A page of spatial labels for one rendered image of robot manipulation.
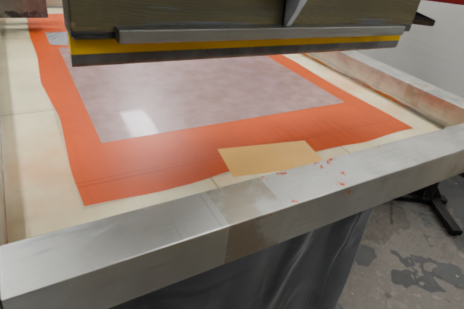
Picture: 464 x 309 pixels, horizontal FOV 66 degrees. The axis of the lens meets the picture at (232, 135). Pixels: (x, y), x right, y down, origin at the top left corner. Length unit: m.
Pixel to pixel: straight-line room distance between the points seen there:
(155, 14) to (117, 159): 0.14
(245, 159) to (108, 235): 0.18
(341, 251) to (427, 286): 1.14
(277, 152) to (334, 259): 0.30
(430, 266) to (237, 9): 1.64
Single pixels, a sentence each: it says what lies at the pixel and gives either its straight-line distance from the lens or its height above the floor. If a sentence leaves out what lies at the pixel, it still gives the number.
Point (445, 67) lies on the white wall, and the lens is 2.57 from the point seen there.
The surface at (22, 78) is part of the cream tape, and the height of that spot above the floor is 0.96.
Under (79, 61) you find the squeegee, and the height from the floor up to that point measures 1.05.
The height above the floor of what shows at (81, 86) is 0.96.
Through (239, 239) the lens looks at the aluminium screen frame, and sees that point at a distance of 0.25.
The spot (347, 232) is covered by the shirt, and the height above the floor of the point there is 0.77.
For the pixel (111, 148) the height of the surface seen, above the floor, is 0.96.
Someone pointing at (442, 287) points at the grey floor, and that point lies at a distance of 1.79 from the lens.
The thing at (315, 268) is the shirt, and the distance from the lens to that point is 0.64.
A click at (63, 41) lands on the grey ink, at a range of 0.67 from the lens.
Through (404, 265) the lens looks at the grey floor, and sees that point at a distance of 1.78.
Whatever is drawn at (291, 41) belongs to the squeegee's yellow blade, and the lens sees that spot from 0.38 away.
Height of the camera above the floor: 1.16
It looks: 30 degrees down
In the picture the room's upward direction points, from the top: 8 degrees clockwise
